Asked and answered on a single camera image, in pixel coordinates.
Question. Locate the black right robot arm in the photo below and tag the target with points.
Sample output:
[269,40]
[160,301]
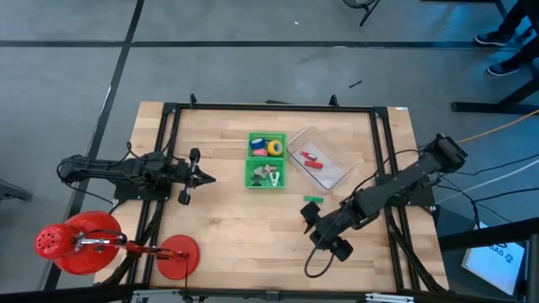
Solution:
[400,181]

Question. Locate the slim red stapler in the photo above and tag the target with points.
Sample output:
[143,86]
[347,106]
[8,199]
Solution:
[307,155]

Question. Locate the white printed board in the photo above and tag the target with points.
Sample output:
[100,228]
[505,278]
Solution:
[492,265]

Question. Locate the red desk lamp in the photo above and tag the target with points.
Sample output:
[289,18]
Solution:
[88,244]

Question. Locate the person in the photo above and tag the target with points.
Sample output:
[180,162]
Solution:
[509,17]

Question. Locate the yellow tape roll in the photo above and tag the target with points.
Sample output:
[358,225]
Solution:
[270,148]

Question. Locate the black floor scrap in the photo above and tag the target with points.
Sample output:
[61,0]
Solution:
[355,84]

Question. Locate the pink tape roll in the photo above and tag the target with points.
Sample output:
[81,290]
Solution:
[260,152]

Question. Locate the green plastic basket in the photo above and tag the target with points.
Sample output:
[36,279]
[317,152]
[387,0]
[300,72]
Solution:
[251,135]
[265,185]

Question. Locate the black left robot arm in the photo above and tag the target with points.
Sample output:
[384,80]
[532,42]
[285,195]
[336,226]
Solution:
[109,168]

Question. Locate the grey chair base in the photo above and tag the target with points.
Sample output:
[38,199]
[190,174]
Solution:
[12,191]

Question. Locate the black table base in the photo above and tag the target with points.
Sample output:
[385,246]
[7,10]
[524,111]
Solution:
[497,107]

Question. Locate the silver frame bracket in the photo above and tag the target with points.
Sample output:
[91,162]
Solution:
[156,296]
[389,298]

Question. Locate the green stapler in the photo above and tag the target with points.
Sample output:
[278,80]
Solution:
[313,199]

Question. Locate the pink staple remover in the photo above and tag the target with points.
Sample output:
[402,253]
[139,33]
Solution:
[270,168]

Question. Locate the silver white staple remover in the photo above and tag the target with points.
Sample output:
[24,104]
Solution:
[258,171]

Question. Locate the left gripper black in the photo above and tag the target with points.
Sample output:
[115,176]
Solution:
[185,174]

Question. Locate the black neighbouring table frame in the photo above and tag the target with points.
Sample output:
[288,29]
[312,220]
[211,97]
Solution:
[484,235]

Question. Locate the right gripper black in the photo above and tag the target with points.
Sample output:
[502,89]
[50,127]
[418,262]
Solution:
[334,227]

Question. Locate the blue tape roll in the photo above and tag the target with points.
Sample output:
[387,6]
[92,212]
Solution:
[254,144]

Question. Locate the clear plastic bin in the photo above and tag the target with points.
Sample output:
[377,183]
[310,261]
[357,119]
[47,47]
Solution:
[332,168]

